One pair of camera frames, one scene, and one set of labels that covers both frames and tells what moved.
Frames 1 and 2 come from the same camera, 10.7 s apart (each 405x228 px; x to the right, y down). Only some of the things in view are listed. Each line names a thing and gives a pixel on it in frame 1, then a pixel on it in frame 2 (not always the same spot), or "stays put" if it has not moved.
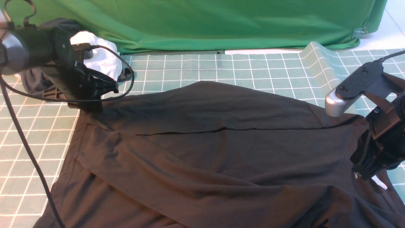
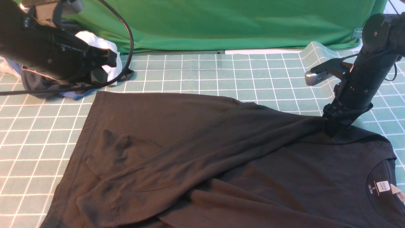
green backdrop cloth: x=136 y=26 stays put
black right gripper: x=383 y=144 to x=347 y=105
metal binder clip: x=360 y=33 stays put
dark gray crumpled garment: x=34 y=79 stays put
